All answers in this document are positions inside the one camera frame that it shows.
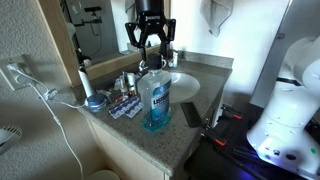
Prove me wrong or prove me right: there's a small white capped bottle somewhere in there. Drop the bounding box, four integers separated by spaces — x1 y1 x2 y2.
126 72 138 98

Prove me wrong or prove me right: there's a black comb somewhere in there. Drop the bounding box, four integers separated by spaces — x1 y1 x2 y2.
180 102 203 128

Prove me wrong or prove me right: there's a small red tube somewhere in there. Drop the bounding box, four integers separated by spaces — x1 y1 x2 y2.
114 94 129 104

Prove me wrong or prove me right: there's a red handled clamp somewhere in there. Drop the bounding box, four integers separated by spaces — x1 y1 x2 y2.
199 128 228 148
219 103 244 121

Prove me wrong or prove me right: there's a chrome faucet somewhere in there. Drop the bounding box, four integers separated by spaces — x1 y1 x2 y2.
138 59 149 75

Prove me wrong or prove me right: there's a wood framed mirror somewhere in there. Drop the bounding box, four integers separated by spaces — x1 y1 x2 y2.
38 0 171 88

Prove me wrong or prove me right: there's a blue round jar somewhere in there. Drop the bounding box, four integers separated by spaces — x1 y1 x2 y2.
85 93 108 113

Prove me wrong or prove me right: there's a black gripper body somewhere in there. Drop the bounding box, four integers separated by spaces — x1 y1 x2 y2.
134 11 167 36

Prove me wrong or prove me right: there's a small blue blister pack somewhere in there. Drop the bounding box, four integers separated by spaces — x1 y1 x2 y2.
124 104 144 119

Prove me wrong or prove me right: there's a white fan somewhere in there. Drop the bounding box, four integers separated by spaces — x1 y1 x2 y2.
0 124 24 156

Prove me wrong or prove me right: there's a white wall outlet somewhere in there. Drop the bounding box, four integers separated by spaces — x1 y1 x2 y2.
0 54 34 91

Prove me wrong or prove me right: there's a white round bin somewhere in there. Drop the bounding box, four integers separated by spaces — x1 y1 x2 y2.
84 169 121 180

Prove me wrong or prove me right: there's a white charger cable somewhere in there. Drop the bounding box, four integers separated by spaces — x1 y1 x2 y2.
8 64 89 180

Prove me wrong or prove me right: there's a clear blue mouthwash bottle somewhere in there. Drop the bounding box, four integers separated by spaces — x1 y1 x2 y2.
136 64 173 133

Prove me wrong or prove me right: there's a white oval sink basin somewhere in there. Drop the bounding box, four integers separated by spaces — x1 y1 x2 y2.
166 71 201 104

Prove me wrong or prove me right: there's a black perforated mounting board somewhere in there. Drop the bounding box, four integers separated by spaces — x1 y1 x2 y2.
184 103 320 180

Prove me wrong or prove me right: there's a grey hanging towel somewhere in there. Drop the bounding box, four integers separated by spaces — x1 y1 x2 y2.
199 0 234 38

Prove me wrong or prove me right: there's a large blue blister pack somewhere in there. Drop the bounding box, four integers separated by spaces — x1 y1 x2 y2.
108 96 139 120

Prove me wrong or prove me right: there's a white electric toothbrush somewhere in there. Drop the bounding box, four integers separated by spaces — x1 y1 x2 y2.
77 65 96 98

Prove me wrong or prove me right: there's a white tube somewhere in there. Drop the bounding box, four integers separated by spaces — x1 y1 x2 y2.
172 50 180 68

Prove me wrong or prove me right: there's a clear pump sanitizer bottle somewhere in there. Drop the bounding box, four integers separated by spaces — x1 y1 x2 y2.
114 71 129 96

